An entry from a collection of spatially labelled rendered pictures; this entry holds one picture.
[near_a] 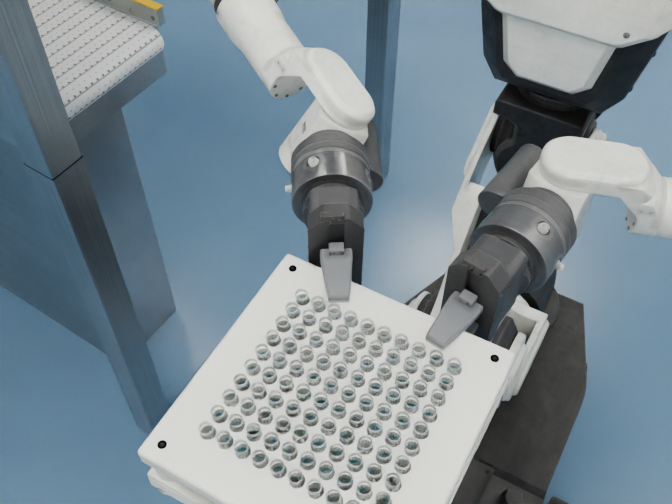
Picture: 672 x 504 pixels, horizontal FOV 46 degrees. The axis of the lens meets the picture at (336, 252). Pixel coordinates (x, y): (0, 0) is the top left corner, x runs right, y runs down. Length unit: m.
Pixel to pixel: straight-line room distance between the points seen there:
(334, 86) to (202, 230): 1.39
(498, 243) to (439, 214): 1.50
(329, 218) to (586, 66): 0.43
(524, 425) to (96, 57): 1.10
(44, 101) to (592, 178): 0.72
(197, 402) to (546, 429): 1.14
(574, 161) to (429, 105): 1.78
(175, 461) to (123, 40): 0.87
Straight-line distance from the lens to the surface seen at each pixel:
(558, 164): 0.85
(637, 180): 0.86
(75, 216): 1.30
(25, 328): 2.16
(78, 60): 1.37
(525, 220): 0.80
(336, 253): 0.78
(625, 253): 2.30
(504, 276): 0.74
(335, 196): 0.80
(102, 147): 1.60
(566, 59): 1.05
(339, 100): 0.89
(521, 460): 1.70
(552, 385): 1.80
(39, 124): 1.17
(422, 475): 0.67
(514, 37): 1.06
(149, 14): 1.41
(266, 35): 0.97
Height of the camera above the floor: 1.68
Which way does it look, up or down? 51 degrees down
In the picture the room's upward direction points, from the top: straight up
